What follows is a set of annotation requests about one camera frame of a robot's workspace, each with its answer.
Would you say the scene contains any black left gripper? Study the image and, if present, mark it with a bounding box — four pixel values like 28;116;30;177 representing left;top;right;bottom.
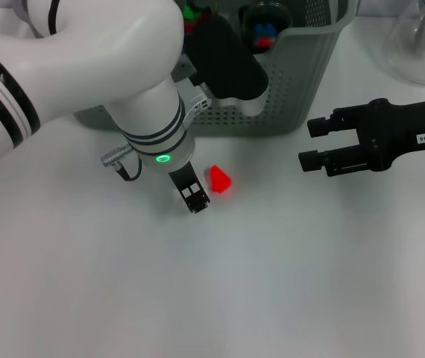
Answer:
167;162;213;215

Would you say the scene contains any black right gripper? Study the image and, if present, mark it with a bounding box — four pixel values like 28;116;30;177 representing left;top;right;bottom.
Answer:
297;95;425;178

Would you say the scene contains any red wedge brick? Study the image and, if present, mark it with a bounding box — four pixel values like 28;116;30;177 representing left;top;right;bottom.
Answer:
208;165;233;194

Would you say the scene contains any blue square plate brick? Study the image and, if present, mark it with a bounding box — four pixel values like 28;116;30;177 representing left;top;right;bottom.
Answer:
255;22;277;38

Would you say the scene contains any green notched brick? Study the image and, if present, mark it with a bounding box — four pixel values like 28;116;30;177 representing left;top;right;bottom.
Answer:
183;3;203;20

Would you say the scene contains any grey-green plastic storage bin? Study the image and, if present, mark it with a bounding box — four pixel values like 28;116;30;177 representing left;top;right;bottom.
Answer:
74;0;359;138

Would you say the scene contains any left arm cable with plug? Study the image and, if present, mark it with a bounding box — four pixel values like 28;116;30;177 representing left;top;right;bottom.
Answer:
100;143;143;183

